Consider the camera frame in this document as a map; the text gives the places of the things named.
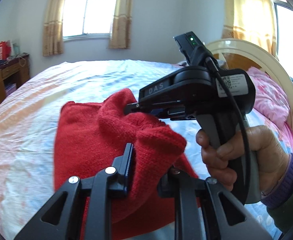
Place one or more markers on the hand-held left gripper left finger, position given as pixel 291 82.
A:
pixel 126 170

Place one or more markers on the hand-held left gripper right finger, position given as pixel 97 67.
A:
pixel 169 185

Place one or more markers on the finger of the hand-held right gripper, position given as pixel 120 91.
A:
pixel 141 108

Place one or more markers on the red knitted sweater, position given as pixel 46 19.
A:
pixel 91 140

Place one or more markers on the person's right forearm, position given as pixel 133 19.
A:
pixel 291 205

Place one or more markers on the person's right hand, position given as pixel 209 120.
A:
pixel 271 155

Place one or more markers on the pink blanket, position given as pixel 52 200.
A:
pixel 269 92

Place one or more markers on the cream wooden headboard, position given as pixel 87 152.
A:
pixel 269 55

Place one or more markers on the beige patterned curtain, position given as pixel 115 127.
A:
pixel 121 20
pixel 52 25

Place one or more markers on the yellow sunlit curtain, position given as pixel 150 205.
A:
pixel 251 15

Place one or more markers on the bright window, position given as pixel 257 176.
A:
pixel 89 12

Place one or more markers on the side window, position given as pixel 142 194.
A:
pixel 292 37

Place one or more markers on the purple books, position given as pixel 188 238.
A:
pixel 10 90

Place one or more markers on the red gift bag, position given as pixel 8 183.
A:
pixel 1 51

